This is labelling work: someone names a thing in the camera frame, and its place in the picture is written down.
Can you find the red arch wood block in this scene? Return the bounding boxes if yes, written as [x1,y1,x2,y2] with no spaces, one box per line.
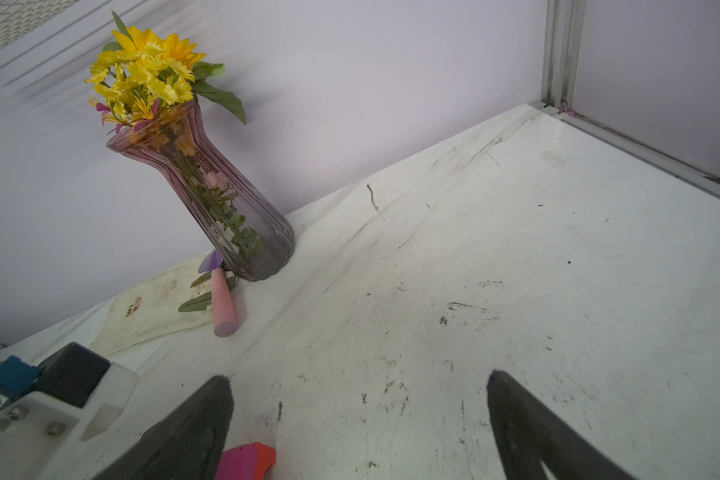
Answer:
[253,443,277,480]

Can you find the yellow artificial flowers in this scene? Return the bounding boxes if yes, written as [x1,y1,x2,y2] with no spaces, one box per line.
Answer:
[86,13,247,133]

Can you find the purple glass vase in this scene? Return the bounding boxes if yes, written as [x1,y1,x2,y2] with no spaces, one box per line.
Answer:
[107,99,295,282]

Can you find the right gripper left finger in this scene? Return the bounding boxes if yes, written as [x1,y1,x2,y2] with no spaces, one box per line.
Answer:
[96,375,234,480]

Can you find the magenta wood block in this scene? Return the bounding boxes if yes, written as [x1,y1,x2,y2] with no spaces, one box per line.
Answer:
[215,444,263,480]

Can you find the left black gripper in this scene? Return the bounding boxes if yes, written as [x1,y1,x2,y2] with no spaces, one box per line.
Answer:
[0,363,139,479]

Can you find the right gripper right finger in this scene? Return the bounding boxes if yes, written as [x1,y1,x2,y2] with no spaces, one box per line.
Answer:
[487,370,631,479]

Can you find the purple pink toy knife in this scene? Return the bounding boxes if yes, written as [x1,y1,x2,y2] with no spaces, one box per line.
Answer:
[198,250,239,338]

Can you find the white wire wall basket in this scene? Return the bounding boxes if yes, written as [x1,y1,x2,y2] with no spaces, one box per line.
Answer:
[0,0,76,50]

